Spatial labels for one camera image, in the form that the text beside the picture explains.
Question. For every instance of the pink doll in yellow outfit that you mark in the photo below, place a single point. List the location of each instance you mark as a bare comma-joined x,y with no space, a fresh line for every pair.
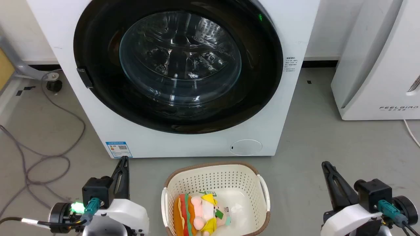
206,213

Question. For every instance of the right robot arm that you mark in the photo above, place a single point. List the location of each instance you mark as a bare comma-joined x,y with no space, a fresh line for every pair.
405,209

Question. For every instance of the blue energy label sticker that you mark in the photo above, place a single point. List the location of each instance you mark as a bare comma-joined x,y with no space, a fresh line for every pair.
118,149

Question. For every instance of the wooden board panel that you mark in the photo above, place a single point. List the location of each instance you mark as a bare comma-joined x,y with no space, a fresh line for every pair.
5,68

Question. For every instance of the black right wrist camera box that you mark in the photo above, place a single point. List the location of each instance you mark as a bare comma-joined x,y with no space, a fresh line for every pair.
374,195

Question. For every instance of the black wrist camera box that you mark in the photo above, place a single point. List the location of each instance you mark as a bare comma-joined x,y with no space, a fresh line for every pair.
97,191
374,195

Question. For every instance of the cream perforated laundry basket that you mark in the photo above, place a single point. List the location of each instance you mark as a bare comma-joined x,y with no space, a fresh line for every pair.
210,178

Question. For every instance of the small printed text label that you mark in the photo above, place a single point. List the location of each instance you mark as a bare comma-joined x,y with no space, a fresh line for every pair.
290,65

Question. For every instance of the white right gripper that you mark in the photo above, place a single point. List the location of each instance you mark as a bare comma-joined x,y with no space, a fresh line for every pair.
347,221

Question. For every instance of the white front-load washing machine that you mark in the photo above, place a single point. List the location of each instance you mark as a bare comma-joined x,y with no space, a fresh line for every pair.
183,144

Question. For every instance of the oval filter cover flap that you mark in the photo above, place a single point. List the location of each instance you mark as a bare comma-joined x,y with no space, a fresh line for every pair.
246,147

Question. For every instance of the black caster wheel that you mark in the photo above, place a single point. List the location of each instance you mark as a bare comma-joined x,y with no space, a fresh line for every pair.
54,86

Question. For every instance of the white Feelbird appliance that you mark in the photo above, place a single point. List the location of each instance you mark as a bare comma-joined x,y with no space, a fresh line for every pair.
377,65

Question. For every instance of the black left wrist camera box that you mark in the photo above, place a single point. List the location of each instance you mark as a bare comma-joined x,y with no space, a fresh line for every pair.
97,191

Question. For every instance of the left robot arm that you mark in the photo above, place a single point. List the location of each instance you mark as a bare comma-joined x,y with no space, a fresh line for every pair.
59,218

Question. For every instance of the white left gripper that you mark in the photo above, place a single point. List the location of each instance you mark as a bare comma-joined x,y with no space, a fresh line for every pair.
128,213

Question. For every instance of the hamburger plush toy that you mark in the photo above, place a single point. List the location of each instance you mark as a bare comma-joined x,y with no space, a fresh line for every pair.
183,216

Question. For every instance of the grey metal frame leg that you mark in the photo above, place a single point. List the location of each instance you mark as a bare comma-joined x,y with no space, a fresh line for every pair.
19,62

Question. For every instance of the black round glass washer door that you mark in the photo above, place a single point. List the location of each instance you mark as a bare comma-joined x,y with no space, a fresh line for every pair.
98,82

